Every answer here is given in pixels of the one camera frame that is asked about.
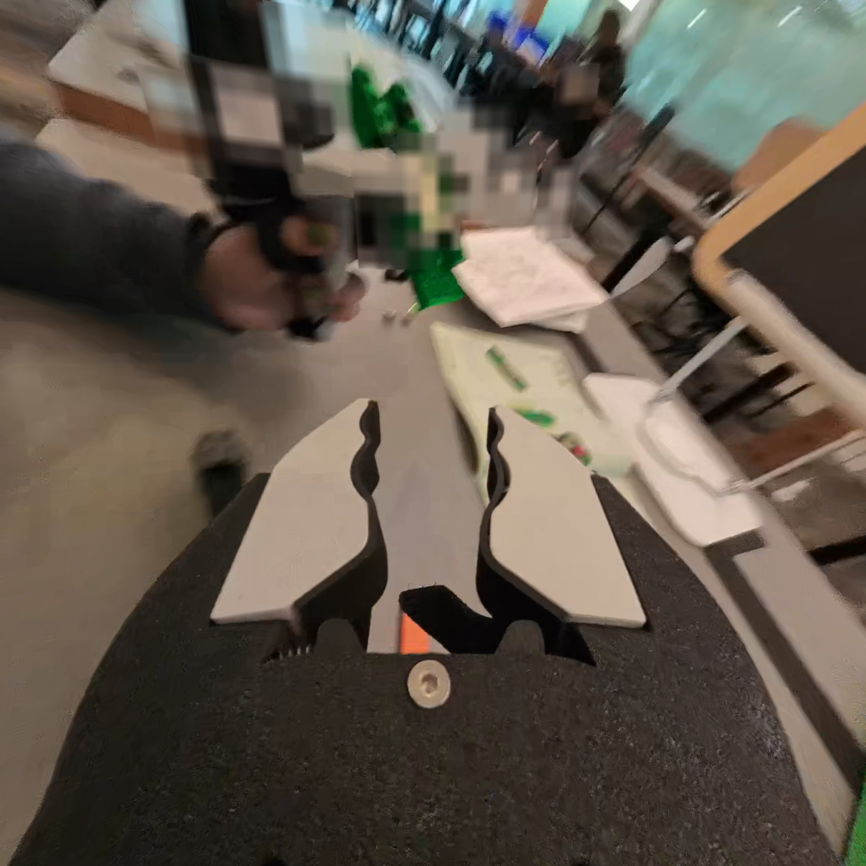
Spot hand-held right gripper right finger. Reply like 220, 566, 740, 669
477, 405, 648, 629

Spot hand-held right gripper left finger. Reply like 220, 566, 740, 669
210, 398, 390, 626

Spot green brick assembly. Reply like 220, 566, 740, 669
348, 64, 424, 150

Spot person's left forearm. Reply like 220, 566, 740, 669
0, 138, 231, 332

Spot grey desk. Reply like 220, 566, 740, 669
0, 122, 866, 866

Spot person's left hand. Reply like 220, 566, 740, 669
199, 210, 369, 336

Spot grey and black block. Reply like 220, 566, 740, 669
193, 429, 253, 516

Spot white tray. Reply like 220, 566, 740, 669
583, 372, 765, 549

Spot green and white instruction booklet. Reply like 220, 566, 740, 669
429, 321, 633, 505

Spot green brick baseplate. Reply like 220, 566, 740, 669
409, 247, 468, 312

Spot clear acrylic stand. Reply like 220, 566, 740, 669
639, 318, 866, 498

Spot white wood-edged table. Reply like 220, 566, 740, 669
34, 0, 204, 158

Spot white folded paper sheets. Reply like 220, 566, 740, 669
452, 226, 610, 326

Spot wood-edged black board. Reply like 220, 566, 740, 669
693, 101, 866, 434

